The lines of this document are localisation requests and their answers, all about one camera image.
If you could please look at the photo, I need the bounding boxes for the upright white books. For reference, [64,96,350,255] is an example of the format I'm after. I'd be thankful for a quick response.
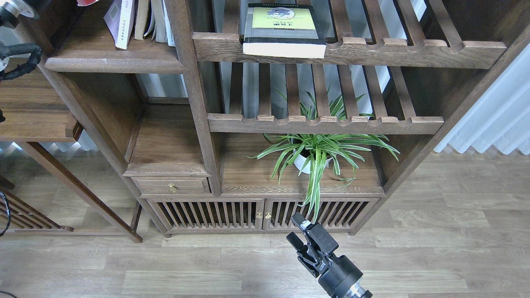
[151,0,176,47]

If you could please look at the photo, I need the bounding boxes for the red paperback book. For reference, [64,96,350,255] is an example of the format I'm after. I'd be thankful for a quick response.
[77,0,99,6]

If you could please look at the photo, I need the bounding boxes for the white plant pot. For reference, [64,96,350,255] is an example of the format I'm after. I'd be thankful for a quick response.
[294,149,332,174]

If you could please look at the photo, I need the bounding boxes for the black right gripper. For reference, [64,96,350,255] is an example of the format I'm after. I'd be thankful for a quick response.
[286,213,369,298]

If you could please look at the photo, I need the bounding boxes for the yellow and black book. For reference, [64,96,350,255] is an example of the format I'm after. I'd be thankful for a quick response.
[242,3,326,58]

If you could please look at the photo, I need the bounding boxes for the dark wooden bookshelf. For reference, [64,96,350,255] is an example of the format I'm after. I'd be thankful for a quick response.
[16,0,529,235]

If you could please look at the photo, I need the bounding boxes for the brass cabinet door knobs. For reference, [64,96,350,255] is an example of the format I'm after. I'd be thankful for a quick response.
[256,212,272,219]

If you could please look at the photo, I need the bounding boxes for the upright tan book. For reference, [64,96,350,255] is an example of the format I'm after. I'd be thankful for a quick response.
[134,0,151,40]

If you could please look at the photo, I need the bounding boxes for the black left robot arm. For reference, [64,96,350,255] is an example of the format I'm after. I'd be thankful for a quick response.
[0,0,49,81]

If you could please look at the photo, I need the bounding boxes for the pale lilac paperback book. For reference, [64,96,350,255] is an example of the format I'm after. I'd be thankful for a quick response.
[104,0,136,50]

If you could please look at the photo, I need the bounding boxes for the brass drawer knob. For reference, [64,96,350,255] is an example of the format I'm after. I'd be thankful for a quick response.
[168,183,178,193]

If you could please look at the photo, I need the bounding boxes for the green spider plant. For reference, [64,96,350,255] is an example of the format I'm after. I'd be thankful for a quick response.
[244,85,400,224]

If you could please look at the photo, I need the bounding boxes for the white curtain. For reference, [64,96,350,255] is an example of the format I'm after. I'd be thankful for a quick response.
[434,46,530,155]

